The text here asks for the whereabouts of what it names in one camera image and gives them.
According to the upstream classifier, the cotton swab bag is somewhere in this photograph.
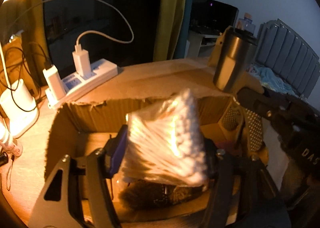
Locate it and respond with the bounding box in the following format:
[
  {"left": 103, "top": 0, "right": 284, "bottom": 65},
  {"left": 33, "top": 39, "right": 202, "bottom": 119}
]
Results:
[{"left": 120, "top": 89, "right": 208, "bottom": 187}]

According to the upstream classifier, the brown fuzzy object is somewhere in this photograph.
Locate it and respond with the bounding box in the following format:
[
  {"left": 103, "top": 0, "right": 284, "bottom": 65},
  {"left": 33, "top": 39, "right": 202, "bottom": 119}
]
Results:
[{"left": 119, "top": 180, "right": 207, "bottom": 210}]

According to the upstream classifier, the open cardboard box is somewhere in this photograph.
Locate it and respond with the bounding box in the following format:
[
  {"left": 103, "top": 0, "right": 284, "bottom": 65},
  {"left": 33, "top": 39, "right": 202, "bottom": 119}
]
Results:
[{"left": 44, "top": 92, "right": 237, "bottom": 223}]

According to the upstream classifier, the small white bottle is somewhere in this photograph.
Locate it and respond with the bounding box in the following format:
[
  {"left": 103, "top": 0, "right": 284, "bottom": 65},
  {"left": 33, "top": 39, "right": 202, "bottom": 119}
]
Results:
[{"left": 0, "top": 117, "right": 23, "bottom": 157}]

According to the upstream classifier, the steel travel mug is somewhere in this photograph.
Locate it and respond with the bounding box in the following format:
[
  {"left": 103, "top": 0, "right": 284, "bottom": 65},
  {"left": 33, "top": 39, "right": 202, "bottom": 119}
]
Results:
[{"left": 213, "top": 27, "right": 258, "bottom": 93}]

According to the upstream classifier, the yellow tissue pack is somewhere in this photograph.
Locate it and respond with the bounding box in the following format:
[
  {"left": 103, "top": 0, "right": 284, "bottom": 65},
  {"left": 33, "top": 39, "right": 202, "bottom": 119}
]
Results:
[{"left": 207, "top": 26, "right": 232, "bottom": 67}]

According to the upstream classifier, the white desk lamp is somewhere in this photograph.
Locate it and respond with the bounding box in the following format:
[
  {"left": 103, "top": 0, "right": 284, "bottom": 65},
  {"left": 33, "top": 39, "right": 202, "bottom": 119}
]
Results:
[{"left": 1, "top": 0, "right": 39, "bottom": 138}]

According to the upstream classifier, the clear water bottle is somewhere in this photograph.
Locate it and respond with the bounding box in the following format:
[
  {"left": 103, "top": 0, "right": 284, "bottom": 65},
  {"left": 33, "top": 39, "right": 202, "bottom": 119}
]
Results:
[{"left": 236, "top": 13, "right": 255, "bottom": 35}]

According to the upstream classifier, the white charger left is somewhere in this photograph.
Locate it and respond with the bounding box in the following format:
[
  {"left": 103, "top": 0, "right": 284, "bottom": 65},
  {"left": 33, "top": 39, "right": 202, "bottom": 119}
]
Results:
[{"left": 43, "top": 65, "right": 66, "bottom": 100}]

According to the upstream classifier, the white charger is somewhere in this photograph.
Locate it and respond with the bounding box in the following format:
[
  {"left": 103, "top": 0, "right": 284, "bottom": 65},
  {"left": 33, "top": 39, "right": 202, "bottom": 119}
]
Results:
[
  {"left": 72, "top": 44, "right": 92, "bottom": 77},
  {"left": 43, "top": 65, "right": 66, "bottom": 100}
]

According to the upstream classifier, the white power strip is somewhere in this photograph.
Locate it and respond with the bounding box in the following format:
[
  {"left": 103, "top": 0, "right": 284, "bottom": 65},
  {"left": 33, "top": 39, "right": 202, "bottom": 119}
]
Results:
[{"left": 45, "top": 59, "right": 118, "bottom": 110}]

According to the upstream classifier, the black monitor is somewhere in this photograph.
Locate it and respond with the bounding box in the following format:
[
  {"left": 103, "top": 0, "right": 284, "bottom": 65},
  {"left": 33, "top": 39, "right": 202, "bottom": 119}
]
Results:
[{"left": 189, "top": 0, "right": 239, "bottom": 35}]

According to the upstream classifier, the white charger right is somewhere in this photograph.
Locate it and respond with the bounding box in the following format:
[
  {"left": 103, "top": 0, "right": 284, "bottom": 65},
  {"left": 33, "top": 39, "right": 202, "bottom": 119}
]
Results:
[{"left": 72, "top": 44, "right": 92, "bottom": 77}]

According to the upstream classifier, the brown cardboard box behind lamp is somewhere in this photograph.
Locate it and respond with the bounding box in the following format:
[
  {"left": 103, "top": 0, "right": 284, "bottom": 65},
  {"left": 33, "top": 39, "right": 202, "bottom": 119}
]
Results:
[{"left": 2, "top": 36, "right": 39, "bottom": 97}]

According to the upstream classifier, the yellow green curtain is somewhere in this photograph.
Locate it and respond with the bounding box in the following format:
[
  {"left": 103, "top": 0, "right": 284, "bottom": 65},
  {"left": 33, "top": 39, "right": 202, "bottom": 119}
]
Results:
[{"left": 153, "top": 0, "right": 186, "bottom": 62}]

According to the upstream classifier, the white charging cable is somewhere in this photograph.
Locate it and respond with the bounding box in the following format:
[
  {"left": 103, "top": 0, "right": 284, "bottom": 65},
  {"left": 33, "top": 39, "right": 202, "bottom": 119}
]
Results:
[{"left": 10, "top": 0, "right": 135, "bottom": 53}]

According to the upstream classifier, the black cable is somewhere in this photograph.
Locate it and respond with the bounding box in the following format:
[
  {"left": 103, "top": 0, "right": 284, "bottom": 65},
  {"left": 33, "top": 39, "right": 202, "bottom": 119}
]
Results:
[{"left": 0, "top": 42, "right": 52, "bottom": 114}]

